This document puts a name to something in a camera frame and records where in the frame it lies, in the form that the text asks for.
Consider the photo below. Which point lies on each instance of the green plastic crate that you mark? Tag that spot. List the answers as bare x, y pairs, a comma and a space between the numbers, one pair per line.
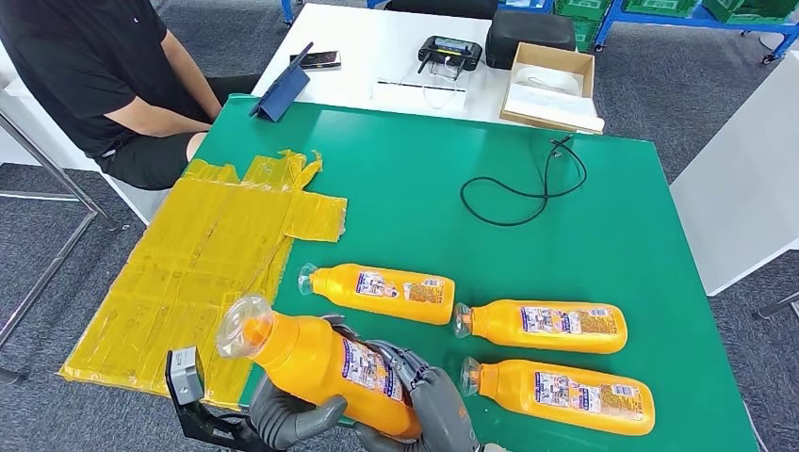
658, 6
585, 35
583, 7
746, 9

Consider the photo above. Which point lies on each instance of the tablet in blue case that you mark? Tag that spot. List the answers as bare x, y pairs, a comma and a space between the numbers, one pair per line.
282, 93

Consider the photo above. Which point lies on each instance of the black remote controller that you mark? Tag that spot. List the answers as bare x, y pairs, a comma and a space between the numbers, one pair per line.
448, 55

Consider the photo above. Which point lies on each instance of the white table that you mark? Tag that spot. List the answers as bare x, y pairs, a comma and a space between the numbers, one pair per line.
22, 131
749, 187
368, 37

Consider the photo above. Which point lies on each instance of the green table mat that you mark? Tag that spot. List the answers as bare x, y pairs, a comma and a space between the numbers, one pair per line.
406, 174

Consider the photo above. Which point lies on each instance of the blue metal rack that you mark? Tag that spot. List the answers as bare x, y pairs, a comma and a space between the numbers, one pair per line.
715, 24

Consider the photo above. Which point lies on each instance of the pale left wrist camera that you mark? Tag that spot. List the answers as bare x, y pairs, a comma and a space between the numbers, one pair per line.
186, 374

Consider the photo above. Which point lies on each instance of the grey table leg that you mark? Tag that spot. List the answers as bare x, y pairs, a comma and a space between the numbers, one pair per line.
777, 307

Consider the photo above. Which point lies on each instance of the black left camera bracket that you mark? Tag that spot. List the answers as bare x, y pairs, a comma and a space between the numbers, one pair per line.
200, 424

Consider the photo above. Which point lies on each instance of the white foam insert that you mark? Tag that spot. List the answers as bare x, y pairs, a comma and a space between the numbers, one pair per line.
548, 80

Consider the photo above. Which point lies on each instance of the grey metal table frame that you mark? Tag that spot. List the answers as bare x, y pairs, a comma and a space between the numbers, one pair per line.
44, 159

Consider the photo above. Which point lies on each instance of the white flat board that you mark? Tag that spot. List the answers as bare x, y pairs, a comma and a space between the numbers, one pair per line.
546, 108

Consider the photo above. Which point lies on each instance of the person's left forearm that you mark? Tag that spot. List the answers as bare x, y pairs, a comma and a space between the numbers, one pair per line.
200, 87

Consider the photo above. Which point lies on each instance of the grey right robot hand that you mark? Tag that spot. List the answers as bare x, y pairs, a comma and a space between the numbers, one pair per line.
443, 418

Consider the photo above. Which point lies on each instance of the person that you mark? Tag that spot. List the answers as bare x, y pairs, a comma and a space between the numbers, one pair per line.
75, 62

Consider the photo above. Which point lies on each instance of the person's right forearm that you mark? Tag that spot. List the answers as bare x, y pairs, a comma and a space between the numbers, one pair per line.
156, 121

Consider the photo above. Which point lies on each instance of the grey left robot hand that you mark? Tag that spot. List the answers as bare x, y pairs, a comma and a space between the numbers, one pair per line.
281, 418

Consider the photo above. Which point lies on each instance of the yellow taped plastic sheet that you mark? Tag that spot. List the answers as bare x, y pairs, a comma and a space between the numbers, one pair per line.
181, 249

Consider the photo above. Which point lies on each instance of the black smartphone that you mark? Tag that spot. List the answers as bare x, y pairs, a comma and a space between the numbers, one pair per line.
319, 60

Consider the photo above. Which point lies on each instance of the brown cardboard box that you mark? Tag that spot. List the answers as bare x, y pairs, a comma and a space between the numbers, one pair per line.
527, 55

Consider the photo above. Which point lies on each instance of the orange detergent bottle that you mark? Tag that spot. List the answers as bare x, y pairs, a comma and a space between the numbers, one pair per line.
299, 355
493, 324
505, 384
340, 287

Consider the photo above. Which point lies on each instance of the white stool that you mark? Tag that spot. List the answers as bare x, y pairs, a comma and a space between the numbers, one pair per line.
142, 201

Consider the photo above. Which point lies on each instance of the black carry case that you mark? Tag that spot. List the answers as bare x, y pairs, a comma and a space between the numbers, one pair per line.
527, 34

